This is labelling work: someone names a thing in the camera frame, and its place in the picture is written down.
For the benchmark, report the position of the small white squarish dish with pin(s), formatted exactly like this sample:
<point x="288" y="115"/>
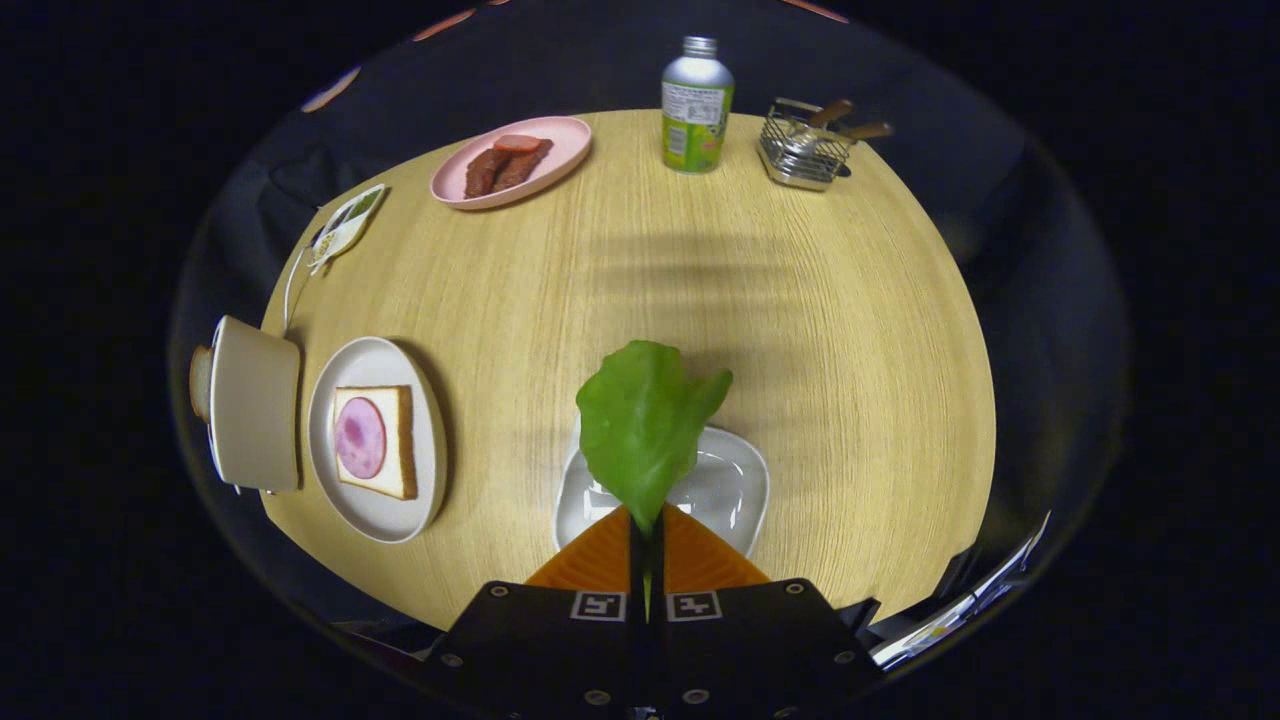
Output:
<point x="730" y="490"/>

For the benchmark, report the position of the silver bottle with green label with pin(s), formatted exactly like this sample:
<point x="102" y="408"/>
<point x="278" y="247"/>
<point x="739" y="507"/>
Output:
<point x="697" y="110"/>

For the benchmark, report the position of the cream toaster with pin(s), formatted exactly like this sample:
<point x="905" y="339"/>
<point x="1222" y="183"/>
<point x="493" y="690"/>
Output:
<point x="255" y="410"/>

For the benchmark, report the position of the white divided dish with grains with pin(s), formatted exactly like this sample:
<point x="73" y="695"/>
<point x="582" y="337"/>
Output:
<point x="345" y="228"/>

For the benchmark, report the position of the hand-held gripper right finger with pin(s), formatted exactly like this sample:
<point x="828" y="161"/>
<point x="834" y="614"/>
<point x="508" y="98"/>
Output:
<point x="750" y="650"/>

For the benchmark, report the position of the pink ham slice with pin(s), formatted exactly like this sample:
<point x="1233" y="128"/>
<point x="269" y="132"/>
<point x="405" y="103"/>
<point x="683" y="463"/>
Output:
<point x="360" y="438"/>

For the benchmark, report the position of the red bacon piece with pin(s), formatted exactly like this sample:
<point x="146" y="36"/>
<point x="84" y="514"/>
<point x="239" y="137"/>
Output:
<point x="517" y="142"/>

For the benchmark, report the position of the round white plate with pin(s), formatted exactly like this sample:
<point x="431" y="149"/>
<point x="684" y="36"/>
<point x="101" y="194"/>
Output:
<point x="375" y="520"/>

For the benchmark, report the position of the green lettuce leaf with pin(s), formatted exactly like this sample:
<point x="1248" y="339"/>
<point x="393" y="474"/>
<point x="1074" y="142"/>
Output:
<point x="640" y="430"/>

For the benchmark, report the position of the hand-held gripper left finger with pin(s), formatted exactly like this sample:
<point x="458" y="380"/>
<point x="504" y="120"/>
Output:
<point x="540" y="650"/>

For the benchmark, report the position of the brown steak slices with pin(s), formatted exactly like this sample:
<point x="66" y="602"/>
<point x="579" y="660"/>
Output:
<point x="500" y="172"/>

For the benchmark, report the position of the pink plate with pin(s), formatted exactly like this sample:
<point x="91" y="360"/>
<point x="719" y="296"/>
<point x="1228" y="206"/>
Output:
<point x="570" y="145"/>

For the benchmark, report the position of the white bread slice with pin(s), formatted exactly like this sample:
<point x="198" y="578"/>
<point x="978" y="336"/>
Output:
<point x="393" y="410"/>

